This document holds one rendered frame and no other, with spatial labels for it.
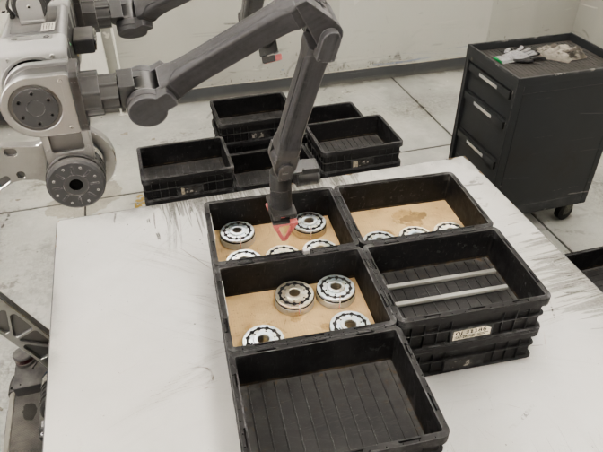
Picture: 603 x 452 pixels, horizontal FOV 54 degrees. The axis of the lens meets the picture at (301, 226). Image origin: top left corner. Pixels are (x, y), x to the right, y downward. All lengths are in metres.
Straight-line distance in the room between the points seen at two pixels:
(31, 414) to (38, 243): 1.33
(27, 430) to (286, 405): 1.10
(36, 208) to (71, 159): 2.14
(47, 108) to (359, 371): 0.88
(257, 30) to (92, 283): 1.05
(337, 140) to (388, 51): 2.02
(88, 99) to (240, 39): 0.31
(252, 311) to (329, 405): 0.35
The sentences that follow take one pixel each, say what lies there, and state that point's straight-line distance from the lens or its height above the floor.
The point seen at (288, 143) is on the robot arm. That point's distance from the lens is 1.39.
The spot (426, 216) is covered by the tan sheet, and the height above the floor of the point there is 0.83.
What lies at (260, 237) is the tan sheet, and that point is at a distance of 1.80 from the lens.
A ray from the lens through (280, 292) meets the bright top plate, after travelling 1.57.
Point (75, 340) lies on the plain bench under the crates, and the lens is 1.78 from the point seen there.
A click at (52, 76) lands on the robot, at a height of 1.51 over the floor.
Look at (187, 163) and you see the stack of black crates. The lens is 2.86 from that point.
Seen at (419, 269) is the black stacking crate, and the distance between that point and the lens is 1.72.
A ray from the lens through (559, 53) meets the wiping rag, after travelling 3.23.
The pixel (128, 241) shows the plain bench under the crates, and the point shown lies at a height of 0.70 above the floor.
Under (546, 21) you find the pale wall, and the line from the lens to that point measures 5.61.
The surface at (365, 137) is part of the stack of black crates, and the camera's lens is 3.05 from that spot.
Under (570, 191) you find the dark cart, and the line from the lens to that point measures 3.40.
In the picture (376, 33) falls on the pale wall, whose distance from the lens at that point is 4.84.
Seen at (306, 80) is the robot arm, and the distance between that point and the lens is 1.28.
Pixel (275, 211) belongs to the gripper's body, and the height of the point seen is 1.04.
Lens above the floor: 1.94
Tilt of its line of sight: 37 degrees down
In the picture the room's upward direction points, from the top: straight up
